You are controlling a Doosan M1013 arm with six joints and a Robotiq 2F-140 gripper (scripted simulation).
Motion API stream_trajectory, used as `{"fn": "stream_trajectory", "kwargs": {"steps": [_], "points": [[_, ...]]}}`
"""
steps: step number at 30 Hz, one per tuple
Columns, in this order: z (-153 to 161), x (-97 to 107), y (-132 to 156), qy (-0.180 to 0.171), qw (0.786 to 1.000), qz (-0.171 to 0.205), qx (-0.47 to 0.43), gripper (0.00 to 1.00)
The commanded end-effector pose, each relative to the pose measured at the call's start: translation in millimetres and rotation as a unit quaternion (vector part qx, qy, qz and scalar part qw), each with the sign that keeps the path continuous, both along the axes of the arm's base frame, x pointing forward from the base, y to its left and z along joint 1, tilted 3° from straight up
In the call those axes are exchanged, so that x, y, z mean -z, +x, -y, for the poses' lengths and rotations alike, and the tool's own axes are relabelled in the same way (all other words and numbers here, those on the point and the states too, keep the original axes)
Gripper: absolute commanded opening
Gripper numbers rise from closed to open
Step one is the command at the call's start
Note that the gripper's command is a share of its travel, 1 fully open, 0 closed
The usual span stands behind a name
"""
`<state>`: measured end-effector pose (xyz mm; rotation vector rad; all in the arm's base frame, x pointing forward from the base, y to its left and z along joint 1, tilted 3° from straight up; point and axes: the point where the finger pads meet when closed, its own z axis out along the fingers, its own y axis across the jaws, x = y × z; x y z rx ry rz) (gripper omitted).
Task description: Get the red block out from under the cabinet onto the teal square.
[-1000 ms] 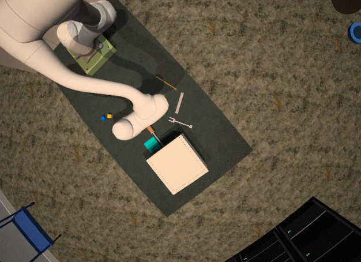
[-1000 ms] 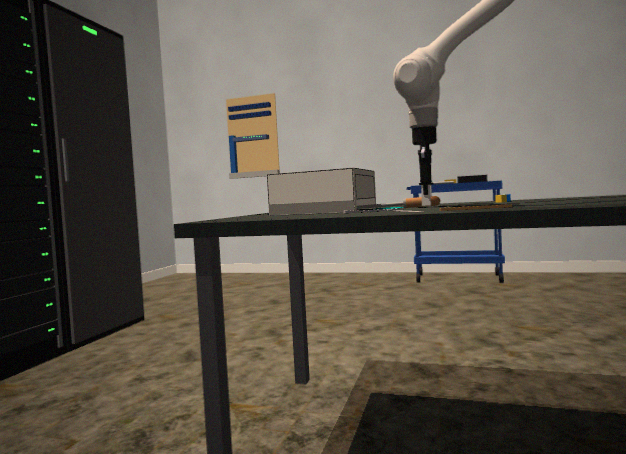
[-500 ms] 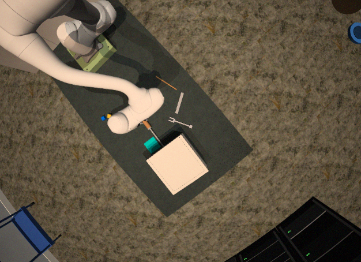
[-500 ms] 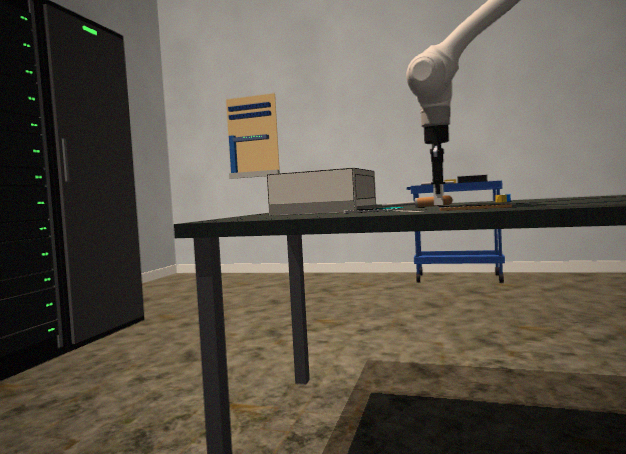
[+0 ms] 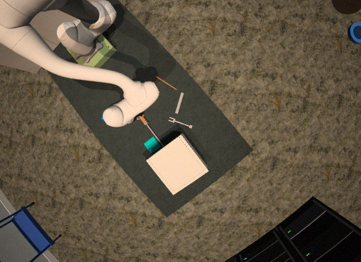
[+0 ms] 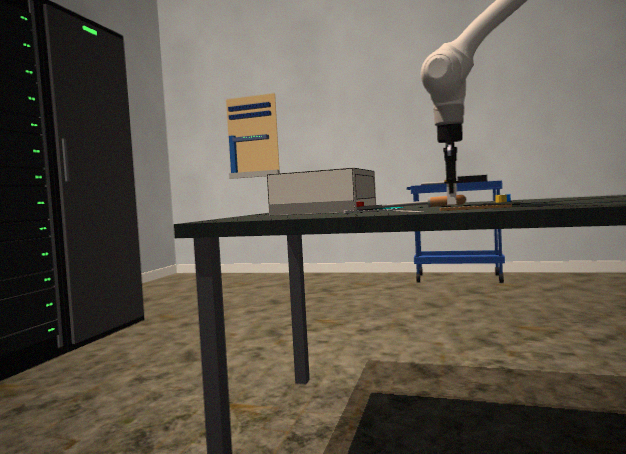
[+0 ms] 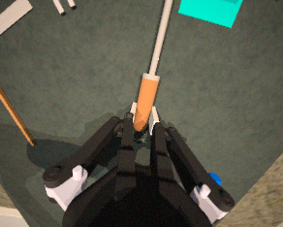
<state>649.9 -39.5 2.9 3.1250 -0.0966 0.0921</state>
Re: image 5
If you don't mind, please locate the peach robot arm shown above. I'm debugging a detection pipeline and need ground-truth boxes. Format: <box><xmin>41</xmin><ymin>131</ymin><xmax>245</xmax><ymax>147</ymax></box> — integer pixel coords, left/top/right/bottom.
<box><xmin>0</xmin><ymin>0</ymin><xmax>159</xmax><ymax>127</ymax></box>

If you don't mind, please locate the teal square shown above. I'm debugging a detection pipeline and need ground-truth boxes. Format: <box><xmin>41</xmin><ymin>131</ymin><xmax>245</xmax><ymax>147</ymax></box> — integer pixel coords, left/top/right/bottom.
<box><xmin>144</xmin><ymin>137</ymin><xmax>161</xmax><ymax>153</ymax></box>

